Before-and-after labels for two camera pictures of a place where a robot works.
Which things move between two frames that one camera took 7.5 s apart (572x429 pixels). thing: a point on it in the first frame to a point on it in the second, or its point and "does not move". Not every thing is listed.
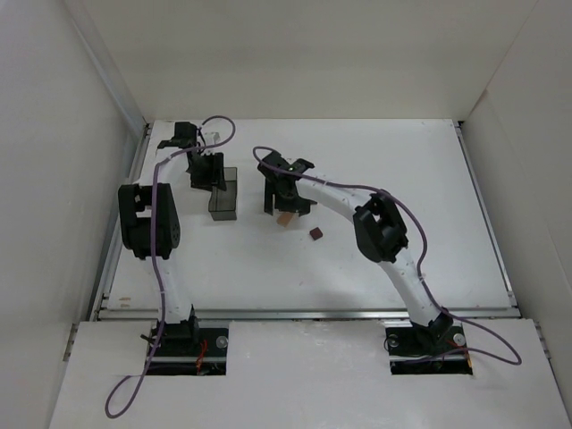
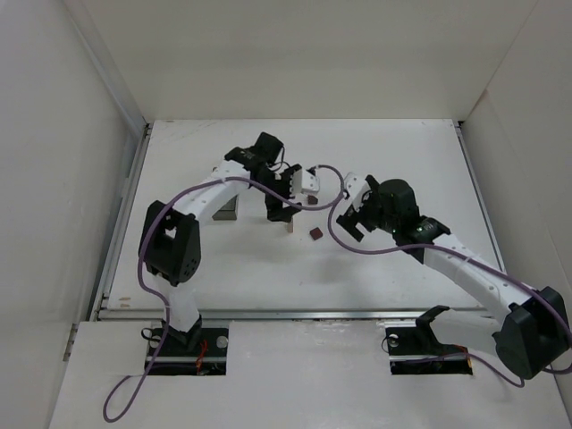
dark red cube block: (315, 233) does not move
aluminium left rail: (113, 241) does not move
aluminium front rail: (293, 315) does not move
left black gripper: (207, 172) to (277, 197)
